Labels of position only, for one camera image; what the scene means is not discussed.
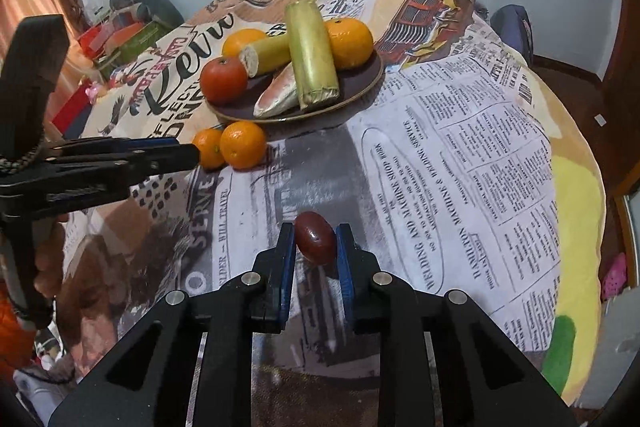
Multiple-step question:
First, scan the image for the green storage box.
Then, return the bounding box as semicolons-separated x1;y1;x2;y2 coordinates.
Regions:
97;19;177;74

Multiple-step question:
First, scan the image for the greenish sugarcane piece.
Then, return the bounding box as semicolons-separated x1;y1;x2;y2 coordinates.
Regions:
284;0;341;112

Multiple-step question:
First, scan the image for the red box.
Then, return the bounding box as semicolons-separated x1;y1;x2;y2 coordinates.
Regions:
50;84;97;134

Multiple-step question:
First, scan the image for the pile of patterned cloths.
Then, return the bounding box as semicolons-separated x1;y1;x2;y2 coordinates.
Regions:
0;329;86;413

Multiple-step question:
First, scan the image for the small orange mandarin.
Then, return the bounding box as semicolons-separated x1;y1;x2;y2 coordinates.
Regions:
192;128;226;171
220;121;268;170

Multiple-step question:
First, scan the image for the white water bamboo shoot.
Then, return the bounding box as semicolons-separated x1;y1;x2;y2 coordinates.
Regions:
252;62;301;118

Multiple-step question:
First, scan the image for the dark red jujube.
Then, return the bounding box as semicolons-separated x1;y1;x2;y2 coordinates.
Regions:
293;212;337;266

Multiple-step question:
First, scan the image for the brown wooden door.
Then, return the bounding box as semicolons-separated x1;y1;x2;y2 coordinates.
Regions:
620;0;640;75

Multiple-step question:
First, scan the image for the large orange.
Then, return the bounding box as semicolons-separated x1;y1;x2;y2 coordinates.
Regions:
221;28;271;60
324;18;375;70

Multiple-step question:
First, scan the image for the pale yellow sugarcane piece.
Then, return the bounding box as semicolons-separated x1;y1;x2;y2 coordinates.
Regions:
237;33;293;78

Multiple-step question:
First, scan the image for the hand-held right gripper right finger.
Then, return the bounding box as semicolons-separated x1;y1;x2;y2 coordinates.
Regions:
335;222;571;427

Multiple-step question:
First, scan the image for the yellow fleece blanket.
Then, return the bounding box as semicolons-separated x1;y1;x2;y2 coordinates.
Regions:
520;57;609;408

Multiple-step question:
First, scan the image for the person's left hand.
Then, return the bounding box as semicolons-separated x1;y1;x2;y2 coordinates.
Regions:
32;214;69;300

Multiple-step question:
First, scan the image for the red gift bag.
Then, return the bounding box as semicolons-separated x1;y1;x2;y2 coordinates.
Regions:
77;24;122;58

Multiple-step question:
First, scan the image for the red tomato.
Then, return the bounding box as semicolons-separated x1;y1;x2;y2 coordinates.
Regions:
199;56;249;104

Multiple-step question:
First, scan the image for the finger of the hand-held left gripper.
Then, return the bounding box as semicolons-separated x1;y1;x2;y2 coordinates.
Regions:
42;137;201;170
10;163;168;218

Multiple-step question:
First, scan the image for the pink shoe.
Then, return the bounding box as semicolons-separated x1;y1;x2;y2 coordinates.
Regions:
601;252;629;301

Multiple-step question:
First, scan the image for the dark grey plate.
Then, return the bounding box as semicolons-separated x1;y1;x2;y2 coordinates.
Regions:
205;42;385;124

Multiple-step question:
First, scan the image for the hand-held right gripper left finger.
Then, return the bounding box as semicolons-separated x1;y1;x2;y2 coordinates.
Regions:
47;222;298;427

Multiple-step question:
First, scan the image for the newspaper print blanket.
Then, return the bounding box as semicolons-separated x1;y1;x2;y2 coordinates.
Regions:
60;0;563;408

